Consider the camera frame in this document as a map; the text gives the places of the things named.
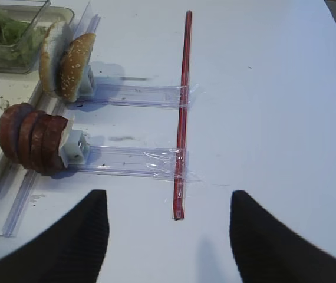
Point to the red back bar strip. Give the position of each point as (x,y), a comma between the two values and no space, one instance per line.
(182,118)

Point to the white pusher block patties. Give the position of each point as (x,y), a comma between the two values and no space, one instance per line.
(74,147)

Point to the clear lettuce container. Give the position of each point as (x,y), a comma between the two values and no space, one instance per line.
(26,11)

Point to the clear rail patty lane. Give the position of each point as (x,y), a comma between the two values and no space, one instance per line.
(158,163)

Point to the clear front stop rail right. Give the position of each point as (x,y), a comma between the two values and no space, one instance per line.
(16,185)

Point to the pale bun slice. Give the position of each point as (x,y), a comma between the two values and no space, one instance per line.
(53,46)

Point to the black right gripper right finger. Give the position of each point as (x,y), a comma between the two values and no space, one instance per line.
(265,250)

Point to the sesame top bun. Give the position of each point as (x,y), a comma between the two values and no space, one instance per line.
(72,66)

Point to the green lettuce leaves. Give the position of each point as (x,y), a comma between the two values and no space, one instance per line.
(19,43)

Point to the brown meat patty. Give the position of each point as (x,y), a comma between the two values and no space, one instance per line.
(36,144)
(10,124)
(52,162)
(25,137)

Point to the white pusher block sesame bun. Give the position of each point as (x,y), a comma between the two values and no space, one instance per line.
(87,84)

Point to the clear rail sesame bun lane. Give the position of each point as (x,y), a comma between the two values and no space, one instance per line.
(174,97)

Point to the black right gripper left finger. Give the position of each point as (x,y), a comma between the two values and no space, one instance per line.
(71,250)

